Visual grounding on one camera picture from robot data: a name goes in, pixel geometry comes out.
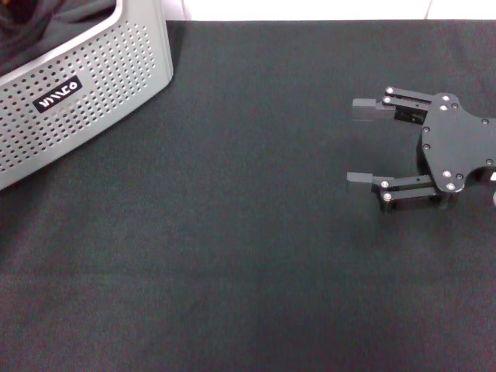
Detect dark grey crumpled cloth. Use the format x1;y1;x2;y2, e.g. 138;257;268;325
0;0;119;75

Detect grey perforated storage box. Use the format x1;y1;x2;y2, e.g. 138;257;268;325
0;0;174;191

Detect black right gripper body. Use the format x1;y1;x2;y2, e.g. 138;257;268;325
418;91;496;210

